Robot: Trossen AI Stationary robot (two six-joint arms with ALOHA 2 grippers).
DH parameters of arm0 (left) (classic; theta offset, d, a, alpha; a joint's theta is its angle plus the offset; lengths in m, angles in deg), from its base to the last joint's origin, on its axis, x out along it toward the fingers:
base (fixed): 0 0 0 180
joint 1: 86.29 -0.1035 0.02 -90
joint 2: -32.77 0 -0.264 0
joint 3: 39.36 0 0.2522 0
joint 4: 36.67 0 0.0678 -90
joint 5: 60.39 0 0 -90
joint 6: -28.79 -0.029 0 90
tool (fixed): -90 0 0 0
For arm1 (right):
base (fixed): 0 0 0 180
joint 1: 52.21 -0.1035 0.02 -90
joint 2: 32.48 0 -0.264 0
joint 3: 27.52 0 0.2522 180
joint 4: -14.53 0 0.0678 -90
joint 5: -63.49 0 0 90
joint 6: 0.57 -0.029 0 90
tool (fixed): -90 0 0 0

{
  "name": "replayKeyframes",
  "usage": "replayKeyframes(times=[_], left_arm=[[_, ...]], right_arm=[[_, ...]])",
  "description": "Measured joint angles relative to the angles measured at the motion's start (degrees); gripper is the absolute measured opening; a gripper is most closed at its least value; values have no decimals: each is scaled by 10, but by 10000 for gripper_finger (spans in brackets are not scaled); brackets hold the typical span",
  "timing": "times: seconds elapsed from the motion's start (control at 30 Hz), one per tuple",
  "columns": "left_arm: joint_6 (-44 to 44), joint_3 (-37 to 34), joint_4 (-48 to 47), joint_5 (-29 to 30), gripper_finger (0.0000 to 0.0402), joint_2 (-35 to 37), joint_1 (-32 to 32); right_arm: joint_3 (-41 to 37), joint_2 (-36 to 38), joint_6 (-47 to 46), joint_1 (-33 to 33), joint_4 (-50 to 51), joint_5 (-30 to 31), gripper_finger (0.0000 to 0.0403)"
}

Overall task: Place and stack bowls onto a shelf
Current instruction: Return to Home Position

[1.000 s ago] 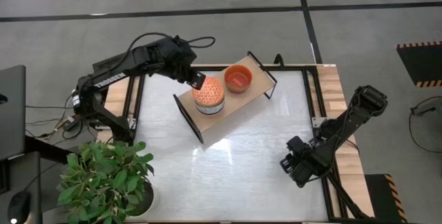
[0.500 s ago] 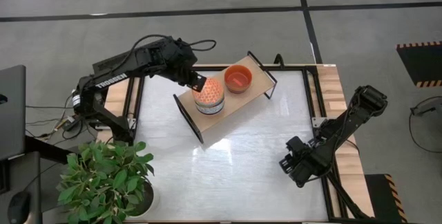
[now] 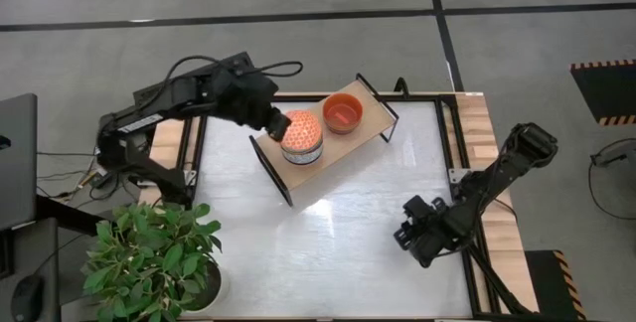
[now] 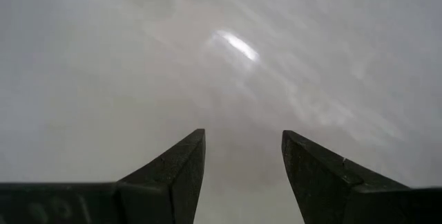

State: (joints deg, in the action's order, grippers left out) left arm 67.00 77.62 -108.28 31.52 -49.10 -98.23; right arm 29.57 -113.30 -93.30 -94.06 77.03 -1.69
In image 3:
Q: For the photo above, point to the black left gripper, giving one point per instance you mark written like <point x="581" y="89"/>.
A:
<point x="246" y="98"/>

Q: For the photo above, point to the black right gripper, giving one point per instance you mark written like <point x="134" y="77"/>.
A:
<point x="442" y="227"/>

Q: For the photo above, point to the teal star pattern bowl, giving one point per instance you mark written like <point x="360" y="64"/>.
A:
<point x="303" y="130"/>

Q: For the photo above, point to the blue diamond pattern bowl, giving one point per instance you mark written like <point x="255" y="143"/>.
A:
<point x="301" y="159"/>

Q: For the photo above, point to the red-orange bowl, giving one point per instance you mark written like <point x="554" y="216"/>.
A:
<point x="333" y="106"/>

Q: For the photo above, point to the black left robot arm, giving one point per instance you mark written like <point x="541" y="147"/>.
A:
<point x="174" y="96"/>

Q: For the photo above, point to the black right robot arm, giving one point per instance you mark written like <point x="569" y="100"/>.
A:
<point x="526" y="145"/>

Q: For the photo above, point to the black floor mat striped edge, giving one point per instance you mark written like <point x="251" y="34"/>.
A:
<point x="544" y="282"/>
<point x="606" y="88"/>

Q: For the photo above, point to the white plant pot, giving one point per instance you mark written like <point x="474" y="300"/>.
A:
<point x="221" y="287"/>

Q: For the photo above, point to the green potted plant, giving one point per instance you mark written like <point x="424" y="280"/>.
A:
<point x="149" y="257"/>

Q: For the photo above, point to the dark grey laptop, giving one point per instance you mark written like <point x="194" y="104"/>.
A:
<point x="17" y="163"/>

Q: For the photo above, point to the black computer mouse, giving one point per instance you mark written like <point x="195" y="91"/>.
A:
<point x="27" y="297"/>

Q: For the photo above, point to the wooden shelf black metal frame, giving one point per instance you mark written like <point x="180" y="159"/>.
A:
<point x="348" y="148"/>

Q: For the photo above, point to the black metal table frame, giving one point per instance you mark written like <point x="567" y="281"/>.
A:
<point x="422" y="98"/>

